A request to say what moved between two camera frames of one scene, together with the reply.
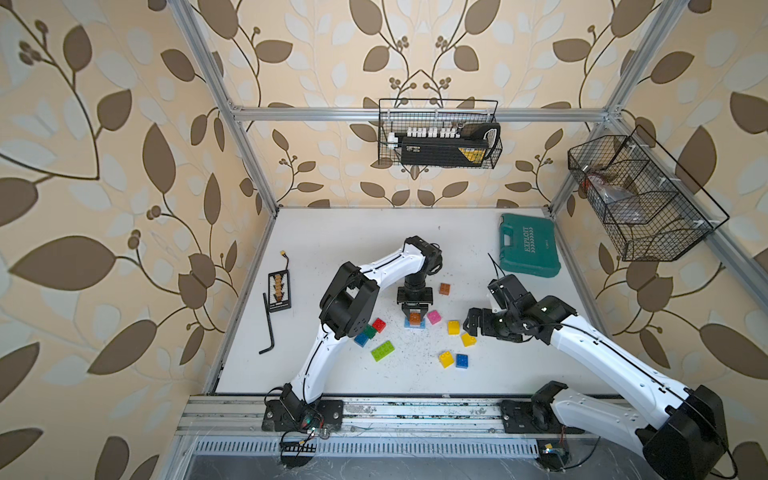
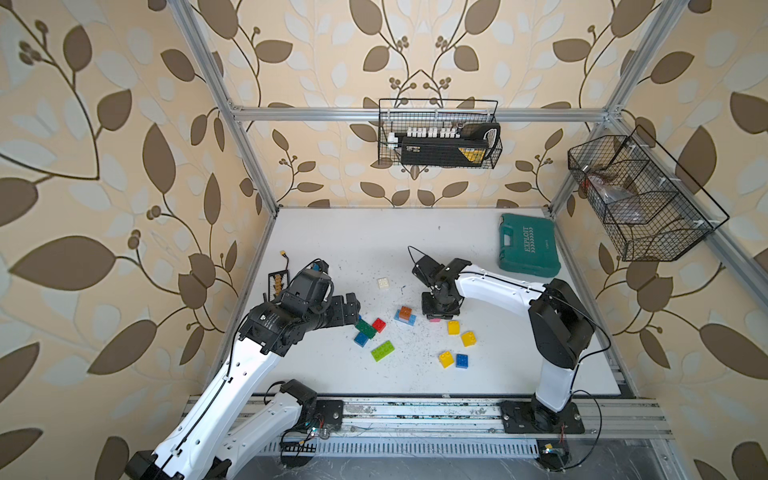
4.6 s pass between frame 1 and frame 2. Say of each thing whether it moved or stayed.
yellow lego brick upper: stayed
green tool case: stayed
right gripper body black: moved
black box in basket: stayed
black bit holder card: stayed
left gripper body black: moved
